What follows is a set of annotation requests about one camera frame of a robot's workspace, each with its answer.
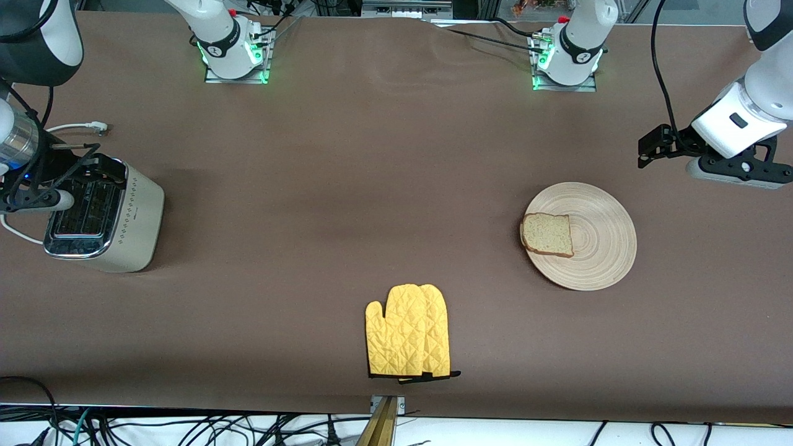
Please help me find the round wooden plate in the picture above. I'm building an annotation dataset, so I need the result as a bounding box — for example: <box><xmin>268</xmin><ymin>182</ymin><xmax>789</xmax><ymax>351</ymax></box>
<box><xmin>519</xmin><ymin>181</ymin><xmax>637</xmax><ymax>292</ymax></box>

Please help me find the brown bread slice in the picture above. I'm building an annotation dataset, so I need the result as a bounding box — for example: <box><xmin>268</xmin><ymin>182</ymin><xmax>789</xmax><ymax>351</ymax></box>
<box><xmin>520</xmin><ymin>212</ymin><xmax>575</xmax><ymax>258</ymax></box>

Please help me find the beige chrome toaster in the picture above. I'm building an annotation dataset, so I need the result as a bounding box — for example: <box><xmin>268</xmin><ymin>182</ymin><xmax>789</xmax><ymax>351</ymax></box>
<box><xmin>42</xmin><ymin>158</ymin><xmax>165</xmax><ymax>273</ymax></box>

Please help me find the brown table cover sheet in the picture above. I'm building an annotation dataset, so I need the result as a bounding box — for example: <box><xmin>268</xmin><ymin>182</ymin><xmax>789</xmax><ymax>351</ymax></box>
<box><xmin>0</xmin><ymin>11</ymin><xmax>793</xmax><ymax>425</ymax></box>

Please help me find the yellow quilted oven mitt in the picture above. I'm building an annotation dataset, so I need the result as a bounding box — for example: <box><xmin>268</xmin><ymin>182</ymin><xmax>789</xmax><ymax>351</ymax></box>
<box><xmin>365</xmin><ymin>284</ymin><xmax>434</xmax><ymax>378</ymax></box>
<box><xmin>420</xmin><ymin>284</ymin><xmax>462</xmax><ymax>385</ymax></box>

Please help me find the grey metal box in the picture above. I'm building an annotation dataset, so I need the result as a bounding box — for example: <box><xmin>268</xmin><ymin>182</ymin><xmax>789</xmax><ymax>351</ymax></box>
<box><xmin>361</xmin><ymin>0</ymin><xmax>453</xmax><ymax>19</ymax></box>

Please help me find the brass metal bar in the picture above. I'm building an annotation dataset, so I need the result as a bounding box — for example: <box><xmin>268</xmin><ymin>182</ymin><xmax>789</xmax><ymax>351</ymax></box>
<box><xmin>356</xmin><ymin>396</ymin><xmax>397</xmax><ymax>446</ymax></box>

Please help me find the white toaster power cord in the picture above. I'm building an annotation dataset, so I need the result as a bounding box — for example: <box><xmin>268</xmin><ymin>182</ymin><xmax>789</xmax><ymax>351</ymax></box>
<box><xmin>0</xmin><ymin>121</ymin><xmax>110</xmax><ymax>246</ymax></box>

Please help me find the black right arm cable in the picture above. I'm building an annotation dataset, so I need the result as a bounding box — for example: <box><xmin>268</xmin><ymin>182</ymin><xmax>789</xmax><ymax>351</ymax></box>
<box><xmin>0</xmin><ymin>77</ymin><xmax>56</xmax><ymax>208</ymax></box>

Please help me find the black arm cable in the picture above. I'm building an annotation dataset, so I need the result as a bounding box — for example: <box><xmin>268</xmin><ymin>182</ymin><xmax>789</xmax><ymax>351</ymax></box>
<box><xmin>0</xmin><ymin>77</ymin><xmax>56</xmax><ymax>208</ymax></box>
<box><xmin>651</xmin><ymin>0</ymin><xmax>682</xmax><ymax>143</ymax></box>

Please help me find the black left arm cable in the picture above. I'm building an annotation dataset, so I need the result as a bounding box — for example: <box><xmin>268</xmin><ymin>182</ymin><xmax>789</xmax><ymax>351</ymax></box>
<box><xmin>651</xmin><ymin>0</ymin><xmax>682</xmax><ymax>143</ymax></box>

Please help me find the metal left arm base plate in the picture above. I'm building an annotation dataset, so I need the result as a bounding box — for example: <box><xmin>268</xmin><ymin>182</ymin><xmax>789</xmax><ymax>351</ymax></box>
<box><xmin>532</xmin><ymin>34</ymin><xmax>598</xmax><ymax>92</ymax></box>

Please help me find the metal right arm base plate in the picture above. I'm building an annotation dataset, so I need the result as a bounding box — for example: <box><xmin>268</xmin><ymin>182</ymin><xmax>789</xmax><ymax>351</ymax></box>
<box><xmin>204</xmin><ymin>28</ymin><xmax>271</xmax><ymax>85</ymax></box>

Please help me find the teal cable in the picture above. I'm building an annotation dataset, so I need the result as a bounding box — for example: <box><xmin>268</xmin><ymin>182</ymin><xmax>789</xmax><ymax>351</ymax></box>
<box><xmin>71</xmin><ymin>408</ymin><xmax>95</xmax><ymax>446</ymax></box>

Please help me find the black cable bundle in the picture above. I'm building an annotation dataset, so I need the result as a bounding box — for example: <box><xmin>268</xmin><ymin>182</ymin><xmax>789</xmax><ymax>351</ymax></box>
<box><xmin>93</xmin><ymin>414</ymin><xmax>348</xmax><ymax>446</ymax></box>

